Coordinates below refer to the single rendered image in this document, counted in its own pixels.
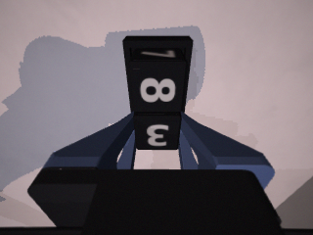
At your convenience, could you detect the black calendar cube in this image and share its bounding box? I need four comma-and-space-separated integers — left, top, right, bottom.
128, 48, 188, 113
133, 112, 182, 150

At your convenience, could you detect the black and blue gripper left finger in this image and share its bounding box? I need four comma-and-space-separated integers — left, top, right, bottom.
41, 111, 136, 169

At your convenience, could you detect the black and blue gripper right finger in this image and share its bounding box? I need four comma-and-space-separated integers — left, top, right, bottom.
178, 112, 275, 189

